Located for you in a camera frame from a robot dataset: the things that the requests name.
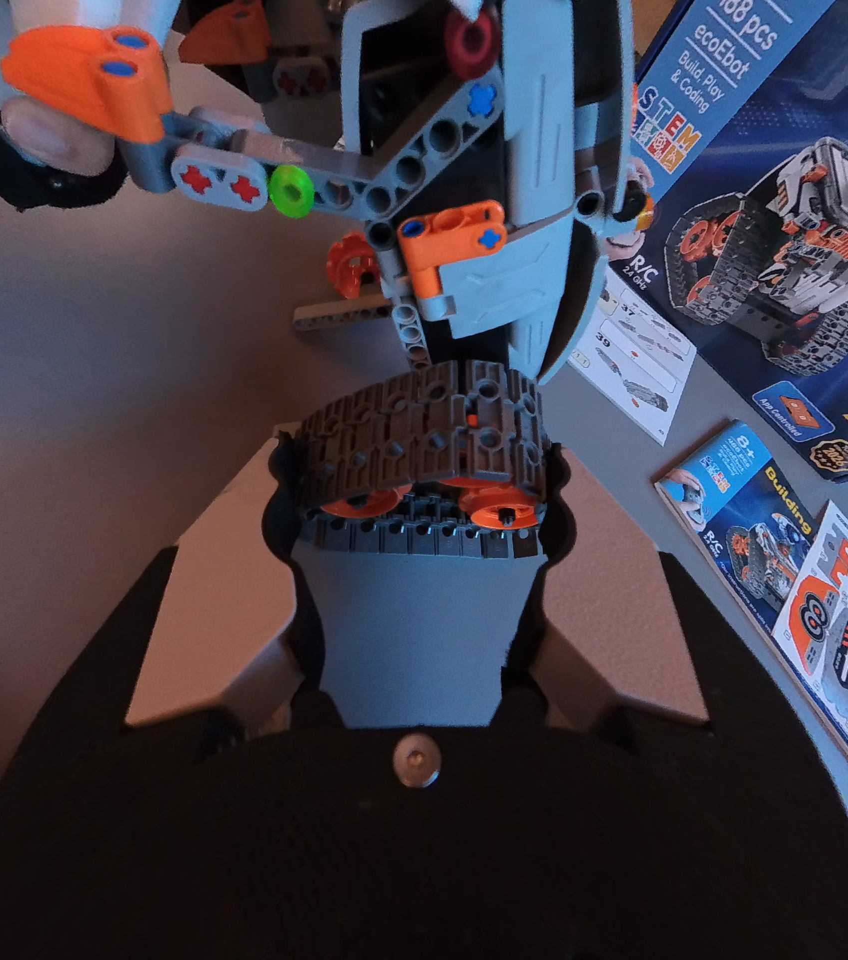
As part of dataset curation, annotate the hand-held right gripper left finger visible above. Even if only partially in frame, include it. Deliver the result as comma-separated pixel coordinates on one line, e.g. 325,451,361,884
124,435,323,729

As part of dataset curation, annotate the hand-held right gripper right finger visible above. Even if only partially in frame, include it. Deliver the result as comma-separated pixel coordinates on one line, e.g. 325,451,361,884
500,442,711,727

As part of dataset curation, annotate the dark grey toy track belt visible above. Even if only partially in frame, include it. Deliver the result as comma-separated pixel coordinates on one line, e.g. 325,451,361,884
295,360,554,561

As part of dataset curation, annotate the grey orange block toy robot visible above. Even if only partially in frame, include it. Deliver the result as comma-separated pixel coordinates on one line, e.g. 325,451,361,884
0,0,656,541

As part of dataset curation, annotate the grey desk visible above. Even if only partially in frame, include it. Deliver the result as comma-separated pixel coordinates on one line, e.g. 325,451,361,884
0,0,848,960

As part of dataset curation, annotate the blue cover booklet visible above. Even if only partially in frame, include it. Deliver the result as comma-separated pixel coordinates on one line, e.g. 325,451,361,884
652,418,821,635

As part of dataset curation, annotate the open instruction booklet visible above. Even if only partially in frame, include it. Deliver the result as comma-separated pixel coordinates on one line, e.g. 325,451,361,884
565,268,698,448

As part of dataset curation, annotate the sticker sheet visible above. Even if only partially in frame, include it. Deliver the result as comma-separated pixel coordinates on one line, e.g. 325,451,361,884
770,499,848,790

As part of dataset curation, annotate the blue toy robot box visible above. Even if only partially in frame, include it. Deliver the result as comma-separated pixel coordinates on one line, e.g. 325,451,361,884
607,0,848,483

